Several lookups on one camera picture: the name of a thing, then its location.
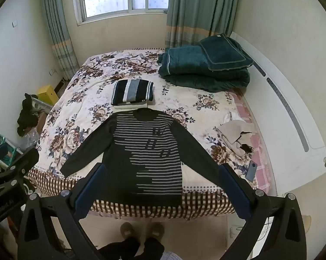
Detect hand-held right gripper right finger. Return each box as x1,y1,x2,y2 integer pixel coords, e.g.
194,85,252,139
218,163,308,260

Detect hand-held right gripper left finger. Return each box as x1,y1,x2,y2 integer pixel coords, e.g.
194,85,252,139
17,163,109,260

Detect dark striped sweater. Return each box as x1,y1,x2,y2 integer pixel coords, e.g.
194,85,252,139
60,108,235,209

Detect hanging black clothes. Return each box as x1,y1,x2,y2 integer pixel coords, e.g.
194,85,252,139
16,93,40,137

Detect teal storage rack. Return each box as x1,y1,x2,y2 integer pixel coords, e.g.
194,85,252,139
0,130,24,174

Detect blue smartphone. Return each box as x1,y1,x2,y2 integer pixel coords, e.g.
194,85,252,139
245,161,258,182

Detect brown slipper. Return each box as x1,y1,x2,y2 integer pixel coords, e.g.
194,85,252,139
120,222,138,240

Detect crumpled beige garment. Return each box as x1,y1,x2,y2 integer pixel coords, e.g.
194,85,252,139
216,120,257,155

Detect yellow box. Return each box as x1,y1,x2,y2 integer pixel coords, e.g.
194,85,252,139
37,85,58,105

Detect person's legs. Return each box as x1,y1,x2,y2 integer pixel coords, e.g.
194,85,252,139
98,237,166,260

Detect white headboard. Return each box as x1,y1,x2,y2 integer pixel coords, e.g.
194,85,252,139
229,31,326,195

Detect pink checked bed sheet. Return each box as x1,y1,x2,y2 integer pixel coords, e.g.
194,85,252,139
228,91,272,193

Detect folded white garment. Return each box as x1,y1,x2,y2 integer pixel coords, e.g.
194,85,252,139
114,101,148,111

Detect folded striped garment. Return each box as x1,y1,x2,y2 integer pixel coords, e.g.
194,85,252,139
111,79,155,106

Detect floral blanket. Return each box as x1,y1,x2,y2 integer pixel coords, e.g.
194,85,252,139
28,48,261,218

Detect teal curtain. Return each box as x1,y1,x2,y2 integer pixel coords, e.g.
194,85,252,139
40,0,79,80
164,0,240,50

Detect folded teal comforter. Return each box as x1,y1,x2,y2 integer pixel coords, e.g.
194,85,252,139
158,46,251,93

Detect teal pillow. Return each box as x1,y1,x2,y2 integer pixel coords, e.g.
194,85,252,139
199,34,254,71

